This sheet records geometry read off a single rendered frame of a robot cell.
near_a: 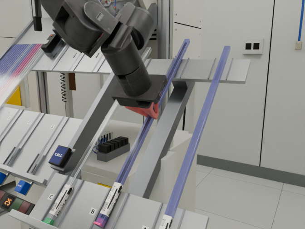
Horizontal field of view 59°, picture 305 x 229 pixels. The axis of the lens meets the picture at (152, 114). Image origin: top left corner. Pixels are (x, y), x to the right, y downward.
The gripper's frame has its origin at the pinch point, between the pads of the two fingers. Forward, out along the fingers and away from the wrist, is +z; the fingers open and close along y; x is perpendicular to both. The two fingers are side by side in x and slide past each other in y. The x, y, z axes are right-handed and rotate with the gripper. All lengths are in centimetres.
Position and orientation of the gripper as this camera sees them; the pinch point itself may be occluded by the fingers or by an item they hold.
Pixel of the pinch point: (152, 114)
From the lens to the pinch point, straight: 59.3
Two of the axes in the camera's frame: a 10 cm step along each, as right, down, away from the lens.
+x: -3.6, 7.8, -5.1
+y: -8.8, -1.0, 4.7
